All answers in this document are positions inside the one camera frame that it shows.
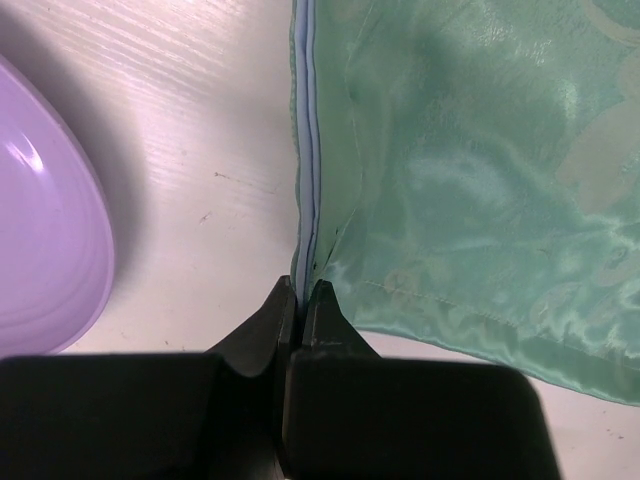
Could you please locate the purple plate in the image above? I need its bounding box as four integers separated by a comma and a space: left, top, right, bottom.
1, 59, 116, 357

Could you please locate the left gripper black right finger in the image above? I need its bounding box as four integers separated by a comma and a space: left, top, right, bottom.
282, 281, 560, 479

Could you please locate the green satin placemat cloth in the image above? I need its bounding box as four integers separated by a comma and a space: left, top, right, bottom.
291, 0, 639, 405

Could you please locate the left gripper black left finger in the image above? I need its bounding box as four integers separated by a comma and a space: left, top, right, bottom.
1, 276, 296, 479

